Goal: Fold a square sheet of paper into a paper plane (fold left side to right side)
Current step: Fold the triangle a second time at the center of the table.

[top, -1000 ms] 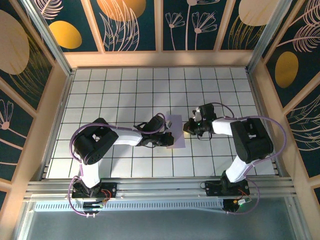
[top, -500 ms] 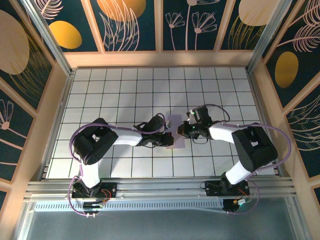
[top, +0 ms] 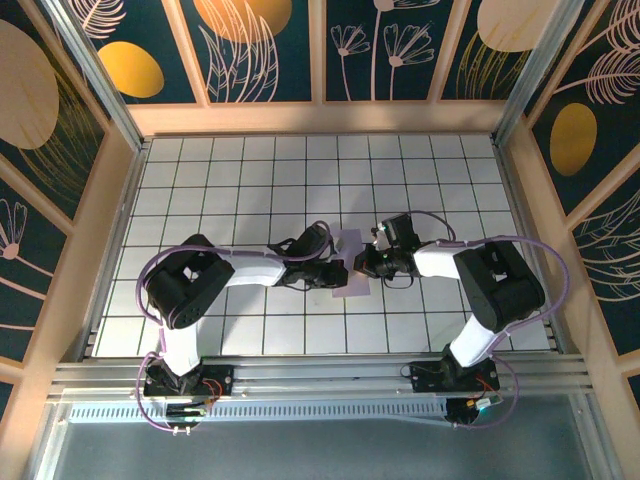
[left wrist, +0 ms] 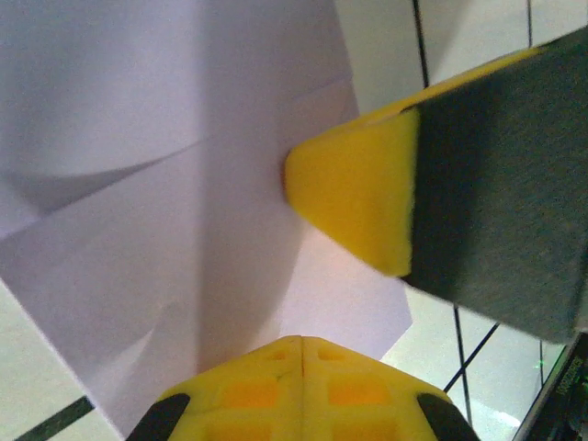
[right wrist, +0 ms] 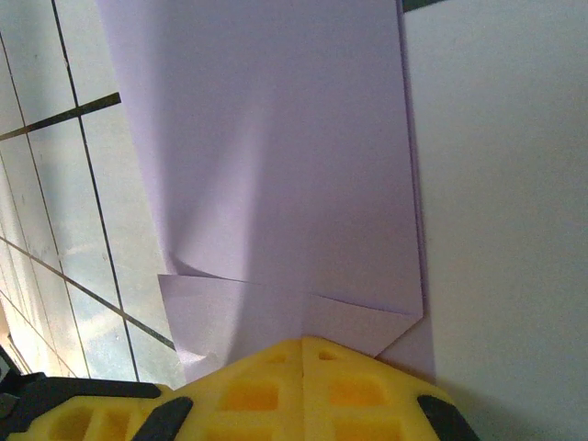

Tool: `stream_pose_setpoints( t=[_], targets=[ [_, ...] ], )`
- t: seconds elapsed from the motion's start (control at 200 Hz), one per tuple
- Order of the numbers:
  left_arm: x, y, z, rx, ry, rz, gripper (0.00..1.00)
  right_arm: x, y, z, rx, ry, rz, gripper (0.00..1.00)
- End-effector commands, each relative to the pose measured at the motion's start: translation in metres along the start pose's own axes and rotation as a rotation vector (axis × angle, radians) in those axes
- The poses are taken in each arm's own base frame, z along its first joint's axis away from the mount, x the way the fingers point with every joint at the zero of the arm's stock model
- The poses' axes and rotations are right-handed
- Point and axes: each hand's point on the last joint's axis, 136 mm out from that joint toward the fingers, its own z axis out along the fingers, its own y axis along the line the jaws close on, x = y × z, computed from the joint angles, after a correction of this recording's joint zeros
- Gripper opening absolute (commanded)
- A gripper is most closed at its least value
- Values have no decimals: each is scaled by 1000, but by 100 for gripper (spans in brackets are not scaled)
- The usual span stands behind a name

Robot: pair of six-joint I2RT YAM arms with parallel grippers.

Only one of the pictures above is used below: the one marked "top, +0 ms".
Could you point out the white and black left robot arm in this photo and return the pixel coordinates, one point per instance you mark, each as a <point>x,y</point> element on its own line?
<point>190,285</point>

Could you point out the aluminium corner post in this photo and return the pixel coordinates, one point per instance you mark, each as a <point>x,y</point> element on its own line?
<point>102,85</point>
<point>532,70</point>

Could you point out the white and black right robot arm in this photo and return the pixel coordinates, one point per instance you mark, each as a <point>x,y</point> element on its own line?
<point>500,285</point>

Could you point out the white grid table mat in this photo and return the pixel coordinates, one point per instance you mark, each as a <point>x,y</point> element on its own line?
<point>300,165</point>

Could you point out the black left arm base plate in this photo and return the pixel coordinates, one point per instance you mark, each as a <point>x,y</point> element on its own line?
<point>222,375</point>

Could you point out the long aluminium base rail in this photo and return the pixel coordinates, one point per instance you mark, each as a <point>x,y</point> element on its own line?
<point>325,380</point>

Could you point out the aluminium side rail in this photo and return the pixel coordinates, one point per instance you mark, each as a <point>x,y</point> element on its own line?
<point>121,225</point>
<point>515,200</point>

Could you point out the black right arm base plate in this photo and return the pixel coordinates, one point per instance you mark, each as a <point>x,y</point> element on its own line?
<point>422,377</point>

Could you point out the purple paper sheet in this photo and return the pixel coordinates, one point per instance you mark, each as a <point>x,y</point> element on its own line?
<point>352,289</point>

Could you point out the black control board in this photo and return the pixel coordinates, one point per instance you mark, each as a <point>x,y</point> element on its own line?
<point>187,412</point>

